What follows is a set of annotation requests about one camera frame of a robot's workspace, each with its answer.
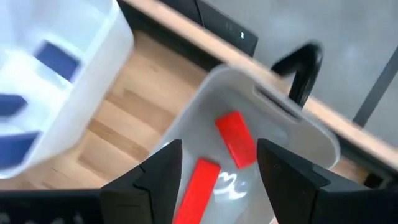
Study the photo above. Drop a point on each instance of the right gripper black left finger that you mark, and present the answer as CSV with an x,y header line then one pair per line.
x,y
149,193

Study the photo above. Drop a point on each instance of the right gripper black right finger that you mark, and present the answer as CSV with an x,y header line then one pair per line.
x,y
295,199

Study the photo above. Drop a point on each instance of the red rectangular block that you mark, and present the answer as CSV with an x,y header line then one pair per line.
x,y
236,140
197,193

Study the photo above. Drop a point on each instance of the blue rectangular block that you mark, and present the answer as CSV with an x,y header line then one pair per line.
x,y
57,60
17,149
11,104

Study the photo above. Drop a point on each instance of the black under-table support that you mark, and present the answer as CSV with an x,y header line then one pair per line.
x,y
217,21

